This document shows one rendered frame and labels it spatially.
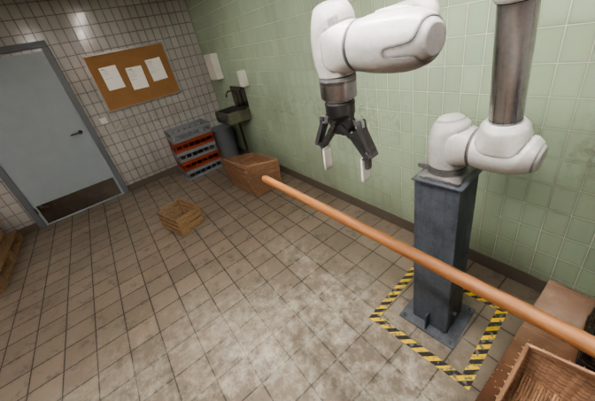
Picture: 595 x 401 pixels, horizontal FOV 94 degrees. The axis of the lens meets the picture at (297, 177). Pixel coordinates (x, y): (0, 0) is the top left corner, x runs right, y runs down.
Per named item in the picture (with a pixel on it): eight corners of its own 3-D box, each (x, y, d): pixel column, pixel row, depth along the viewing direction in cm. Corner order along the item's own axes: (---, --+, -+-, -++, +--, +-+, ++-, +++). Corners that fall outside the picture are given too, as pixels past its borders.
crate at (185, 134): (212, 130, 422) (209, 120, 415) (173, 144, 395) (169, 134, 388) (204, 127, 452) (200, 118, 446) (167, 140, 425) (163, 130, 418)
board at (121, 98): (181, 92, 436) (162, 41, 402) (109, 112, 389) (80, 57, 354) (181, 92, 438) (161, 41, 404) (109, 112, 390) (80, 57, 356)
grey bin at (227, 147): (244, 156, 471) (235, 125, 445) (224, 165, 453) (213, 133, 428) (235, 150, 499) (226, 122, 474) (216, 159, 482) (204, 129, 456)
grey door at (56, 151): (129, 193, 427) (43, 39, 326) (41, 230, 374) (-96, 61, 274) (129, 190, 434) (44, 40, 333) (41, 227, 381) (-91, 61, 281)
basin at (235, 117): (261, 150, 418) (243, 87, 375) (240, 158, 402) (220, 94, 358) (247, 144, 453) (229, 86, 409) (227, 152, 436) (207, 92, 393)
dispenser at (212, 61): (224, 78, 414) (216, 52, 397) (217, 80, 409) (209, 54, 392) (217, 78, 435) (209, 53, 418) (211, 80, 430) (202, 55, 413)
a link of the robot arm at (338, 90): (335, 71, 72) (337, 94, 75) (310, 80, 68) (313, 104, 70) (364, 71, 66) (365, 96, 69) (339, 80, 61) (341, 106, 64)
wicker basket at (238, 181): (253, 200, 335) (247, 181, 322) (229, 188, 375) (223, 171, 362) (282, 182, 361) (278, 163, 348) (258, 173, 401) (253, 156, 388)
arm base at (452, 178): (428, 159, 140) (428, 150, 137) (476, 169, 124) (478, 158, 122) (409, 175, 131) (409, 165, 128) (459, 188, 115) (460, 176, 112)
